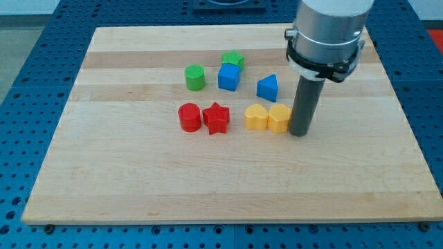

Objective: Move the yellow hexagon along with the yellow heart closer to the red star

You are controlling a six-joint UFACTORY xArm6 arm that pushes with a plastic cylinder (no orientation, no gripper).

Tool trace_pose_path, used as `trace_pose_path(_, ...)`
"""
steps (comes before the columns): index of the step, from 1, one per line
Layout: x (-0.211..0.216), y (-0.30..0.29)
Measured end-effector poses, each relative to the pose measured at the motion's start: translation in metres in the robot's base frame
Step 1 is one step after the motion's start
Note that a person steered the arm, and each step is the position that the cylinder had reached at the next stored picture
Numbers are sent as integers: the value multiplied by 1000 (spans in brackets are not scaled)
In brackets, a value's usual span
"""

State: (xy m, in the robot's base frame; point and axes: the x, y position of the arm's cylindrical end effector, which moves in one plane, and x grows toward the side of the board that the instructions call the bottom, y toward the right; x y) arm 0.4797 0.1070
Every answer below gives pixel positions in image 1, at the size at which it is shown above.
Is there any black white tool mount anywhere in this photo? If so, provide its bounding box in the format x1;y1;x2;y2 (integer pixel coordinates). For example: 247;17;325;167
286;40;365;83

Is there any green cylinder block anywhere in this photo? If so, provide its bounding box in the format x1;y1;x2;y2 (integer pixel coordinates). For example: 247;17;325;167
184;64;206;91

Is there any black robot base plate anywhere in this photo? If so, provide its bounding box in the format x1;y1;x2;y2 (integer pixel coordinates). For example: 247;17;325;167
192;0;266;12

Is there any blue triangle block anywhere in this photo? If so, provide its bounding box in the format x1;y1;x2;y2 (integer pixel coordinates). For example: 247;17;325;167
256;74;278;102

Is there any blue cube block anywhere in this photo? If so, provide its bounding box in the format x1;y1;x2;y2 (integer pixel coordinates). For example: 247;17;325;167
218;63;240;91

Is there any yellow heart block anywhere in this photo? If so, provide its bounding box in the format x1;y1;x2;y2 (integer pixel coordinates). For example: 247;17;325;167
244;104;268;131

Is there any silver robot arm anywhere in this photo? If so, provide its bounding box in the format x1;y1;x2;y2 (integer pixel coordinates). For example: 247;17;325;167
284;0;374;136

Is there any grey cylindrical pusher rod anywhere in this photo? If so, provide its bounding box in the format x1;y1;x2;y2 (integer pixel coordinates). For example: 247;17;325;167
288;76;325;137

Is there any green star block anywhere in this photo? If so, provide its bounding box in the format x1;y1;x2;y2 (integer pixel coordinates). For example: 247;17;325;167
221;50;244;72

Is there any wooden board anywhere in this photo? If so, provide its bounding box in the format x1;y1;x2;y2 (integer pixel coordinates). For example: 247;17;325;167
21;24;442;225

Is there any red star block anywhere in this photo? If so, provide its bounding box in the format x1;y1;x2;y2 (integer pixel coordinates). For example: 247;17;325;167
202;102;230;135

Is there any yellow hexagon block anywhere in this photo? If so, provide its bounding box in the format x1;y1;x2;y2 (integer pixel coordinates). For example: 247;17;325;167
267;104;291;133

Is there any red cylinder block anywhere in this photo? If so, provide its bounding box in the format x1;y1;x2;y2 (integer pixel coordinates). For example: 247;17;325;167
178;103;201;132

